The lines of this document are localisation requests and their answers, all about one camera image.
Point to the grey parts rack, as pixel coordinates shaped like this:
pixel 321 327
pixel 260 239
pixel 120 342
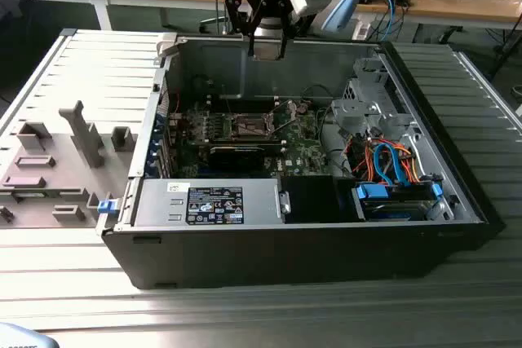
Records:
pixel 61 185

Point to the white power strip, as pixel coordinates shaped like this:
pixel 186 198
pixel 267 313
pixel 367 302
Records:
pixel 361 31

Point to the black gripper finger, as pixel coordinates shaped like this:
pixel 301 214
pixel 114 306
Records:
pixel 230 5
pixel 288 24

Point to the black graphics card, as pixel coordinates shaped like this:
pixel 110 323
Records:
pixel 236 158

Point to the green RAM stick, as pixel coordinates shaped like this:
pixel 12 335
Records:
pixel 30 195

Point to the hard disk in blue carrier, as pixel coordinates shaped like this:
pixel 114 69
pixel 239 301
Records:
pixel 389 212

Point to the blue case latch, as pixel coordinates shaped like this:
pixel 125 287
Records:
pixel 107 207

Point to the grey power supply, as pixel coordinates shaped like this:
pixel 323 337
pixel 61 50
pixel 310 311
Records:
pixel 159 201

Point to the silver-topped CPU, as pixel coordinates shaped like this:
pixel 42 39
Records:
pixel 267 52

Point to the black PC case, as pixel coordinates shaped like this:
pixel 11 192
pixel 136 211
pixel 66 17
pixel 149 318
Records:
pixel 265 254

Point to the metal drive cage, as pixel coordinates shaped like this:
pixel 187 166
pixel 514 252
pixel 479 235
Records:
pixel 350 113

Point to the metal locking lever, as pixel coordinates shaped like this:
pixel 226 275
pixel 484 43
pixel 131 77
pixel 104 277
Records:
pixel 231 111

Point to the grey rounded device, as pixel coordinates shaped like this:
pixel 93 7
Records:
pixel 20 337

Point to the CPU socket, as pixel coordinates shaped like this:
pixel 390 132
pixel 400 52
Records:
pixel 249 127

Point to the green motherboard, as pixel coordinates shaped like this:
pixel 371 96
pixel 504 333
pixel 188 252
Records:
pixel 303 148

